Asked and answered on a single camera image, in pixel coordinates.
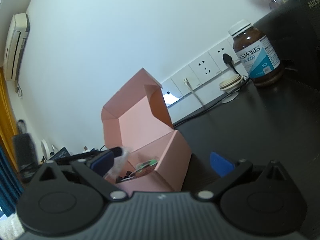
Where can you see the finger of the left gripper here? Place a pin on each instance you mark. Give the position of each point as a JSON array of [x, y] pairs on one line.
[[65, 160]]

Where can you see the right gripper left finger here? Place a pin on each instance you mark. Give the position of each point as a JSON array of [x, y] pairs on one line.
[[93, 172]]

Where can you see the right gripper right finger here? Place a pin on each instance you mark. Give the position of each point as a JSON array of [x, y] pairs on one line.
[[231, 173]]

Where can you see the white sachet packet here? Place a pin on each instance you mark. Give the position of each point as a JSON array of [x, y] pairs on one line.
[[119, 163]]

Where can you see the black small object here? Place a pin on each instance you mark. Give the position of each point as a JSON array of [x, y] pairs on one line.
[[128, 176]]

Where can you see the green items plastic bag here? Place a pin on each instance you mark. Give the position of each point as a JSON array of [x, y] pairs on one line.
[[146, 167]]

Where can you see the black laptop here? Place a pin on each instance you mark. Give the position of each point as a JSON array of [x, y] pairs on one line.
[[61, 155]]

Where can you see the pink cardboard box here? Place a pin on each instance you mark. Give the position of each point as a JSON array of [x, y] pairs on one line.
[[137, 118]]

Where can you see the round desk grommet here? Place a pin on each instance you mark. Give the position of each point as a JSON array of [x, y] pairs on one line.
[[230, 97]]

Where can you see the beige tape roll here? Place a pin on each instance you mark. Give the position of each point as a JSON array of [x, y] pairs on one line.
[[230, 82]]

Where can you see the brown supplement bottle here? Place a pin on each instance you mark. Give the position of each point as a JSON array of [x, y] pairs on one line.
[[256, 53]]

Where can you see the white air conditioner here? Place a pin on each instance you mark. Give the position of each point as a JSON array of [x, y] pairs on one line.
[[16, 39]]

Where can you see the black appliance box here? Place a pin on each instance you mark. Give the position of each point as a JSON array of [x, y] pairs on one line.
[[293, 30]]

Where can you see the white wall socket strip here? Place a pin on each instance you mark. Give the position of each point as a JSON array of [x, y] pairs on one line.
[[209, 69]]

